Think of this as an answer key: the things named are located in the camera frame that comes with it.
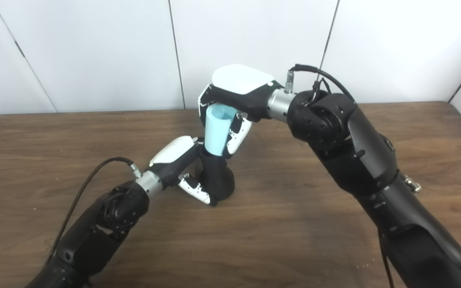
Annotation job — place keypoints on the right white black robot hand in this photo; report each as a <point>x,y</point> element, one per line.
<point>242,84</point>

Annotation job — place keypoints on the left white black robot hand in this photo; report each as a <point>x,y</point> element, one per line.
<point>172,160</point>

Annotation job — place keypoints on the black funnel-shaped nozzle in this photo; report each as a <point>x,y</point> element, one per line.
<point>220,180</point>

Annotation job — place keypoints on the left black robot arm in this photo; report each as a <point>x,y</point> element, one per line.
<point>94,232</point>

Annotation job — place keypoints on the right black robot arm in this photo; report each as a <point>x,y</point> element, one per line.
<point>354,144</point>

